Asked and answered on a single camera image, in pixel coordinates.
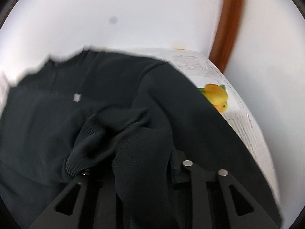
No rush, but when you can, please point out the black sweater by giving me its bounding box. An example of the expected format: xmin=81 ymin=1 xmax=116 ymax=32
xmin=1 ymin=50 xmax=282 ymax=228

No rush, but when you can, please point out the fruit print tablecloth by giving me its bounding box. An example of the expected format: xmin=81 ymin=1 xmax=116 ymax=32
xmin=152 ymin=48 xmax=280 ymax=203

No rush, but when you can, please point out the brown wooden door frame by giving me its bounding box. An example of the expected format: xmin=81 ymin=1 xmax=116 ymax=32
xmin=209 ymin=0 xmax=244 ymax=72

